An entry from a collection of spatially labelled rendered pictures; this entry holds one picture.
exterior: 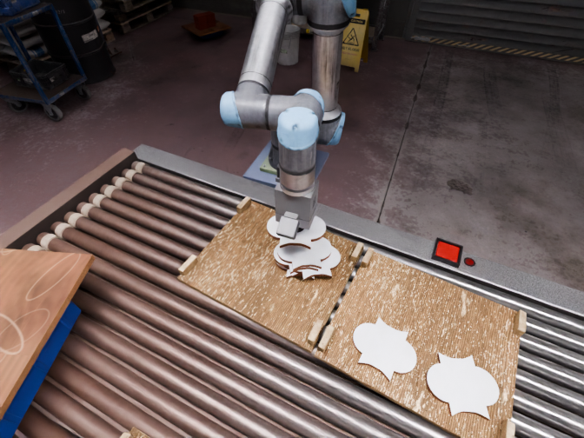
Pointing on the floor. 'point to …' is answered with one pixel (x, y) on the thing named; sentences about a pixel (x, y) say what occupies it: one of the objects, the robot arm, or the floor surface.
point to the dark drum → (80, 43)
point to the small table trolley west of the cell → (20, 96)
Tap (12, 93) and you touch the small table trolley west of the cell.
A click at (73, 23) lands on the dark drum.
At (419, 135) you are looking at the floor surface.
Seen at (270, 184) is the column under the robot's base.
